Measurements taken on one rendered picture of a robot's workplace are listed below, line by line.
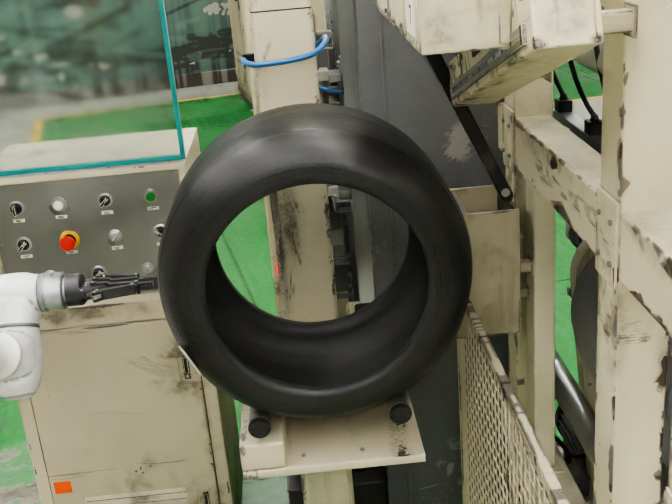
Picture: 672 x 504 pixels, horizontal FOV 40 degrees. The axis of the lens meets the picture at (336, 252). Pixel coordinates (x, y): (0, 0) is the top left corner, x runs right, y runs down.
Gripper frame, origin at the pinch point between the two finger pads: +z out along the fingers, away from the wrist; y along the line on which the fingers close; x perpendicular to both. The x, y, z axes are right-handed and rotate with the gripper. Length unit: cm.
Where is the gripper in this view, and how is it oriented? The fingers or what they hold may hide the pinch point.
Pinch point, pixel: (154, 281)
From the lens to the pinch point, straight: 220.6
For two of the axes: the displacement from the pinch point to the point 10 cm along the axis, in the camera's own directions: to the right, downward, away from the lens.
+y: -0.6, -3.5, 9.4
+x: 0.8, 9.3, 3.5
